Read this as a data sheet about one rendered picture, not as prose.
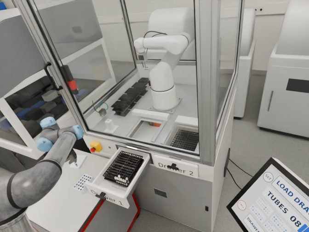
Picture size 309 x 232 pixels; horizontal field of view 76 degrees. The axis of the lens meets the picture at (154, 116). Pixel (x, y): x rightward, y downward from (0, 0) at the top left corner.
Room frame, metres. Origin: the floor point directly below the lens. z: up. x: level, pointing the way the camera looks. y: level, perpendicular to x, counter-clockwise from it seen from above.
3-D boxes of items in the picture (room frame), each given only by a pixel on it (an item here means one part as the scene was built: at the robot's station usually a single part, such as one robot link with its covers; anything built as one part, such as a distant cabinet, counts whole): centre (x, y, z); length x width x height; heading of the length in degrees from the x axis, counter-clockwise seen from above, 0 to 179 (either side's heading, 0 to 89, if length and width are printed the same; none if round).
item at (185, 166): (0.82, -0.07, 0.87); 0.29 x 0.02 x 0.11; 58
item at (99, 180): (0.89, 0.26, 0.86); 0.40 x 0.26 x 0.06; 148
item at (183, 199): (1.37, -0.10, 0.40); 1.03 x 0.95 x 0.80; 58
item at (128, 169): (0.88, 0.26, 0.87); 0.22 x 0.18 x 0.06; 148
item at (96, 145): (1.14, 0.49, 0.88); 0.07 x 0.05 x 0.07; 58
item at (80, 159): (1.13, 0.66, 0.77); 0.13 x 0.09 x 0.02; 161
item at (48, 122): (0.91, 0.57, 1.28); 0.09 x 0.08 x 0.11; 4
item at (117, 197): (0.71, 0.37, 0.87); 0.29 x 0.02 x 0.11; 58
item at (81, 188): (0.90, 0.57, 0.78); 0.12 x 0.08 x 0.04; 147
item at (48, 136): (0.82, 0.55, 1.27); 0.11 x 0.11 x 0.08; 4
